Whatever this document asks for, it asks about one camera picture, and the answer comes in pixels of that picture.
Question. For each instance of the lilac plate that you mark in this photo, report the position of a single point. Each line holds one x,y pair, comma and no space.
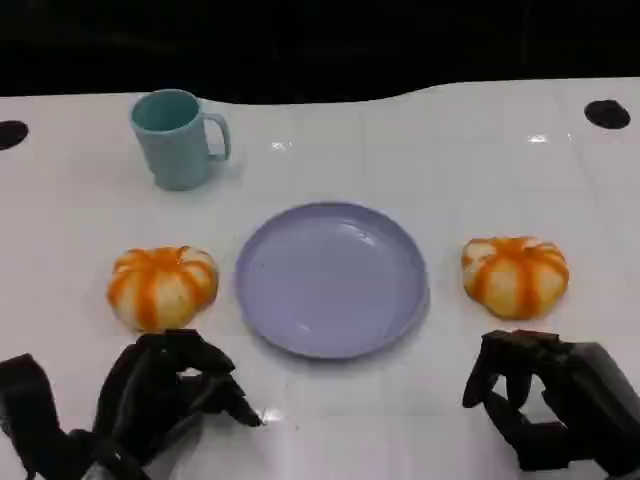
330,280

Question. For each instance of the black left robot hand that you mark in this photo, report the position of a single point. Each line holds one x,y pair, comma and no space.
145,390

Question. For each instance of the orange white toy bread roll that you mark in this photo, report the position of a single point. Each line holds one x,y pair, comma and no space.
160,287
515,277

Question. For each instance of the black table grommet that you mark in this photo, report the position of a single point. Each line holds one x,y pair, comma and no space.
606,114
10,134

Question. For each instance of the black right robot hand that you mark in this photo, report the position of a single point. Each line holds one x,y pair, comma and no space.
590,390

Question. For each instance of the pale green mug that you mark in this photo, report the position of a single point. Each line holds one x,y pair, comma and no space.
172,145

